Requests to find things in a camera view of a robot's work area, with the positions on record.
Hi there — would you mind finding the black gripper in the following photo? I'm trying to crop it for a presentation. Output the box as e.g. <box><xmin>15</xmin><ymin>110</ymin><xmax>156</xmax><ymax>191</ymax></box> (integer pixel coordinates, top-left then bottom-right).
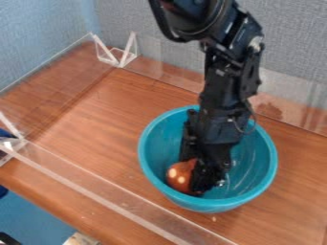
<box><xmin>178</xmin><ymin>102</ymin><xmax>252</xmax><ymax>195</ymax></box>

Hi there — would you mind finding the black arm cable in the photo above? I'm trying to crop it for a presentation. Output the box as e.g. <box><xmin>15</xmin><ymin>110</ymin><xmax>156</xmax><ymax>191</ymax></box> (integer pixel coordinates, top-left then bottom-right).
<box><xmin>230</xmin><ymin>99</ymin><xmax>258</xmax><ymax>135</ymax></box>

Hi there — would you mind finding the brown white toy mushroom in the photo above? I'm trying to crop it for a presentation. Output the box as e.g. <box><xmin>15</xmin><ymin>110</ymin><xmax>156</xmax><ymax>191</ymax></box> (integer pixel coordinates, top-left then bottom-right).
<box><xmin>165</xmin><ymin>158</ymin><xmax>196</xmax><ymax>195</ymax></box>

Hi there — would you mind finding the clear acrylic barrier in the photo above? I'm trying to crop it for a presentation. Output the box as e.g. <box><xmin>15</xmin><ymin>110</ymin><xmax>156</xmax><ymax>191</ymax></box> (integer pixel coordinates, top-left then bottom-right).
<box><xmin>0</xmin><ymin>33</ymin><xmax>94</xmax><ymax>95</ymax></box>
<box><xmin>125</xmin><ymin>35</ymin><xmax>327</xmax><ymax>137</ymax></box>
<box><xmin>0</xmin><ymin>112</ymin><xmax>237</xmax><ymax>245</ymax></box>

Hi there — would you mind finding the clear acrylic back barrier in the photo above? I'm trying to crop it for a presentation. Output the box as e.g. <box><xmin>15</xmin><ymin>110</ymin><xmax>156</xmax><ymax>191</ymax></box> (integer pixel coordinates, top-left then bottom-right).
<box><xmin>125</xmin><ymin>35</ymin><xmax>327</xmax><ymax>137</ymax></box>

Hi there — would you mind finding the blue plastic bowl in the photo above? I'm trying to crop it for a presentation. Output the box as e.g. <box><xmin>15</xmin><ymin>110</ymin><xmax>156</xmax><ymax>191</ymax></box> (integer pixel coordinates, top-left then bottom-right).
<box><xmin>137</xmin><ymin>105</ymin><xmax>278</xmax><ymax>213</ymax></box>

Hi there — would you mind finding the clear acrylic left barrier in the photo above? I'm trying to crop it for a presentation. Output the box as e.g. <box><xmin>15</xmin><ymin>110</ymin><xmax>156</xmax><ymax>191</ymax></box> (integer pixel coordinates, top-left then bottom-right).
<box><xmin>0</xmin><ymin>33</ymin><xmax>94</xmax><ymax>95</ymax></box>

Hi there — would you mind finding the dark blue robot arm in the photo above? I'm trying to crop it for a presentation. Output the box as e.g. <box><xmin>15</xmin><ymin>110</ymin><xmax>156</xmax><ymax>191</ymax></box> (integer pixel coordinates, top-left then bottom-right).
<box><xmin>148</xmin><ymin>0</ymin><xmax>264</xmax><ymax>195</ymax></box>

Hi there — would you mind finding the clear acrylic front barrier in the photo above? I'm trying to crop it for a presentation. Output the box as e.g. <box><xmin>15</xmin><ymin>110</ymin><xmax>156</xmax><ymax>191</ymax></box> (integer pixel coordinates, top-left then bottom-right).
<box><xmin>0</xmin><ymin>112</ymin><xmax>237</xmax><ymax>245</ymax></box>

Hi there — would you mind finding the clear acrylic corner bracket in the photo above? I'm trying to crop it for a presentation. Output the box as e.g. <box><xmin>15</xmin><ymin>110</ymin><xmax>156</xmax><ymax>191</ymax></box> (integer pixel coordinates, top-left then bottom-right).
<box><xmin>90</xmin><ymin>32</ymin><xmax>137</xmax><ymax>68</ymax></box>

